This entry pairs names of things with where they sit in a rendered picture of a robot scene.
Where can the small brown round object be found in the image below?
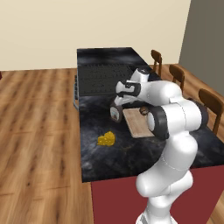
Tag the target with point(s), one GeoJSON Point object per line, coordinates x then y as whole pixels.
{"type": "Point", "coordinates": [143, 110]}

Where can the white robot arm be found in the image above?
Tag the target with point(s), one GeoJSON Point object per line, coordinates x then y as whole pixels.
{"type": "Point", "coordinates": [175, 122]}

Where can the yellow cheese wedge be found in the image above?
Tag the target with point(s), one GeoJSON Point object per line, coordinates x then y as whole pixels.
{"type": "Point", "coordinates": [106, 139]}

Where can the dark condiment jar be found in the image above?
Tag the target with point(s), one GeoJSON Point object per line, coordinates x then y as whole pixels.
{"type": "Point", "coordinates": [116, 113]}

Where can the red kitchen island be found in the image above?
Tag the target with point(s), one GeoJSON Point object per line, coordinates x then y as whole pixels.
{"type": "Point", "coordinates": [116, 201]}

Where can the black hob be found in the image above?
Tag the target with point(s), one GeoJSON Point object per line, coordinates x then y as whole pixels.
{"type": "Point", "coordinates": [99, 81]}

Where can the wooden cutting board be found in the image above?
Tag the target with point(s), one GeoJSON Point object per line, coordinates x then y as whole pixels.
{"type": "Point", "coordinates": [136, 124]}

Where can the brown wooden chair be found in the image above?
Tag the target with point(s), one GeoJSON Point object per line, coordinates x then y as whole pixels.
{"type": "Point", "coordinates": [176, 73]}
{"type": "Point", "coordinates": [156, 58]}
{"type": "Point", "coordinates": [211, 100]}

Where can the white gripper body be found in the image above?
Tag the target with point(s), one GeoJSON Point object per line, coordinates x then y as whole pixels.
{"type": "Point", "coordinates": [126, 101]}

